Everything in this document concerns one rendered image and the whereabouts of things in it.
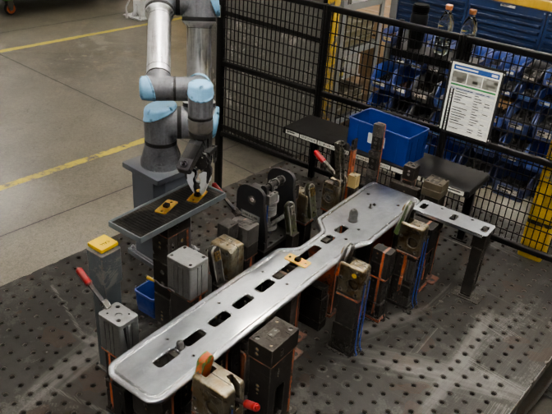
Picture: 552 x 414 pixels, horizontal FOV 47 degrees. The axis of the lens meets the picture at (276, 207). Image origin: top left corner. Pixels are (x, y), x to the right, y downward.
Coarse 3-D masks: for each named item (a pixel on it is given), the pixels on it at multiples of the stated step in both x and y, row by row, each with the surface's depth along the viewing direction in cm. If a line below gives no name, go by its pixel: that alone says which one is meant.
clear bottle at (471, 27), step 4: (472, 12) 251; (468, 16) 253; (472, 16) 252; (468, 20) 252; (472, 20) 252; (464, 24) 254; (468, 24) 252; (472, 24) 252; (476, 24) 253; (464, 28) 254; (468, 28) 253; (472, 28) 252; (476, 28) 253; (460, 32) 257; (464, 32) 254; (468, 32) 253; (472, 32) 253; (476, 32) 255; (472, 44) 256; (472, 48) 258; (456, 52) 260; (472, 52) 259
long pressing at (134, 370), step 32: (384, 192) 248; (320, 224) 224; (352, 224) 226; (384, 224) 227; (320, 256) 207; (224, 288) 189; (288, 288) 191; (192, 320) 176; (224, 320) 177; (256, 320) 178; (128, 352) 163; (160, 352) 164; (192, 352) 165; (224, 352) 167; (128, 384) 155; (160, 384) 155
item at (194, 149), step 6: (192, 144) 194; (198, 144) 193; (186, 150) 192; (192, 150) 192; (198, 150) 192; (186, 156) 191; (192, 156) 191; (198, 156) 193; (180, 162) 190; (186, 162) 190; (192, 162) 190; (180, 168) 189; (186, 168) 189; (192, 168) 191
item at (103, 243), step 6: (96, 240) 179; (102, 240) 179; (108, 240) 179; (114, 240) 179; (90, 246) 177; (96, 246) 176; (102, 246) 176; (108, 246) 176; (114, 246) 178; (102, 252) 175
